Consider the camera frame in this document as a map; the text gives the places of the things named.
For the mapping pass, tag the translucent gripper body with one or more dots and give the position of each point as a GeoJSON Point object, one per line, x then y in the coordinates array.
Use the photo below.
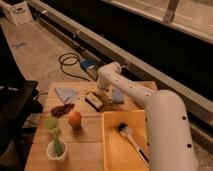
{"type": "Point", "coordinates": [104, 95]}

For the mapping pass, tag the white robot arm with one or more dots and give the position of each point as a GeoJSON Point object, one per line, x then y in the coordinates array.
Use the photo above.
{"type": "Point", "coordinates": [168, 132]}

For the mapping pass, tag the yellow plastic tray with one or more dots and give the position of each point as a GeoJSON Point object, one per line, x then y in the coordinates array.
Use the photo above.
{"type": "Point", "coordinates": [118, 153]}

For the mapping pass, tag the blue sponge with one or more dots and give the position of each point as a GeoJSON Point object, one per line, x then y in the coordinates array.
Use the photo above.
{"type": "Point", "coordinates": [118, 97]}

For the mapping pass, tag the brown block brush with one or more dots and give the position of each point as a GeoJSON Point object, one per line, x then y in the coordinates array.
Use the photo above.
{"type": "Point", "coordinates": [94, 101]}

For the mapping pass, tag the blue power device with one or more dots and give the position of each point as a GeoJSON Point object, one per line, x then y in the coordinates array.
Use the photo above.
{"type": "Point", "coordinates": [90, 68]}

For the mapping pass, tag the blue cloth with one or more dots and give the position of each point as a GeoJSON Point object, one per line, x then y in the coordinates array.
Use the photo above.
{"type": "Point", "coordinates": [67, 94]}

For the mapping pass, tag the black white dish brush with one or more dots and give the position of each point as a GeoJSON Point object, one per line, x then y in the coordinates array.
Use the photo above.
{"type": "Point", "coordinates": [126, 131]}

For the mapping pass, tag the red apple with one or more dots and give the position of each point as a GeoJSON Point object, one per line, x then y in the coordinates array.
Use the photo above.
{"type": "Point", "coordinates": [74, 119]}

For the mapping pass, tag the bunch of dark grapes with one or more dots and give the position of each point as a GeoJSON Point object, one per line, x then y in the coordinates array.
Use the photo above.
{"type": "Point", "coordinates": [61, 110]}

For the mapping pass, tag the green toy vegetable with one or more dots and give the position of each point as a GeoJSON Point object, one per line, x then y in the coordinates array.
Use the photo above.
{"type": "Point", "coordinates": [51, 125]}

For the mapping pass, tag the white cup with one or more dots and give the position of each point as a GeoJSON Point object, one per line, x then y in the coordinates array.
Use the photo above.
{"type": "Point", "coordinates": [54, 154]}

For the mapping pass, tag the black chair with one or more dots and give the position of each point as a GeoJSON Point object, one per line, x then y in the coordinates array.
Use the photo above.
{"type": "Point", "coordinates": [13, 115]}

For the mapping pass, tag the white cardboard box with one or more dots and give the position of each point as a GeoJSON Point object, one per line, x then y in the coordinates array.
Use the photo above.
{"type": "Point", "coordinates": [18, 13]}

